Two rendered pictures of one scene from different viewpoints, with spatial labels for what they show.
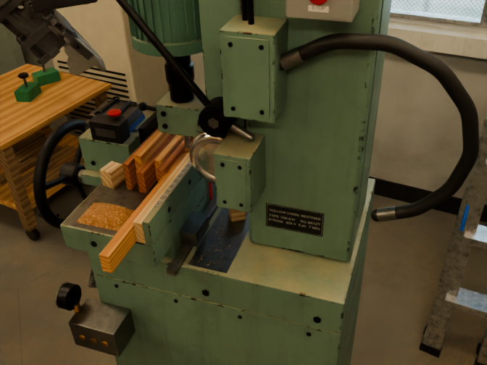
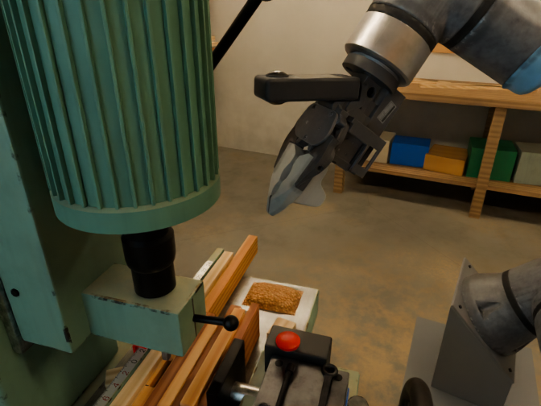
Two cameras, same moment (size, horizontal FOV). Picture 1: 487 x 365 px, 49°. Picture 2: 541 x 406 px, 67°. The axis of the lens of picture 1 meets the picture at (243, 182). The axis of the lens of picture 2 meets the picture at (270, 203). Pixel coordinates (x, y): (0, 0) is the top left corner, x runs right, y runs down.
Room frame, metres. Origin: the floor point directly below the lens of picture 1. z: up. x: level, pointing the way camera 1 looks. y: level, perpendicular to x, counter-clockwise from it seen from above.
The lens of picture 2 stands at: (1.46, 0.24, 1.39)
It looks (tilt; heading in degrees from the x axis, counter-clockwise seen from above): 26 degrees down; 177
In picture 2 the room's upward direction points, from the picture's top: straight up
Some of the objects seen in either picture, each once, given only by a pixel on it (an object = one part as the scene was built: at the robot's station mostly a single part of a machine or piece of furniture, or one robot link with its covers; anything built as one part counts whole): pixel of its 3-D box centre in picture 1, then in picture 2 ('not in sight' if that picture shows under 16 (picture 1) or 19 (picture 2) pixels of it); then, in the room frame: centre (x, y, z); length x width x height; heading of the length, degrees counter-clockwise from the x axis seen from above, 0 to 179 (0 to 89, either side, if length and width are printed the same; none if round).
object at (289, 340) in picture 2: (114, 112); (287, 341); (1.09, 0.29, 1.02); 0.03 x 0.03 x 0.01
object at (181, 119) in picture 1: (192, 119); (147, 310); (1.03, 0.11, 1.03); 0.14 x 0.07 x 0.09; 70
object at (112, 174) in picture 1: (112, 174); (281, 337); (0.98, 0.29, 0.92); 0.04 x 0.03 x 0.04; 149
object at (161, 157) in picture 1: (175, 152); (190, 378); (1.06, 0.16, 0.93); 0.17 x 0.02 x 0.06; 160
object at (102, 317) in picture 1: (101, 327); not in sight; (0.84, 0.35, 0.58); 0.12 x 0.08 x 0.08; 70
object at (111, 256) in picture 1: (176, 174); (190, 340); (0.98, 0.15, 0.92); 0.60 x 0.02 x 0.04; 160
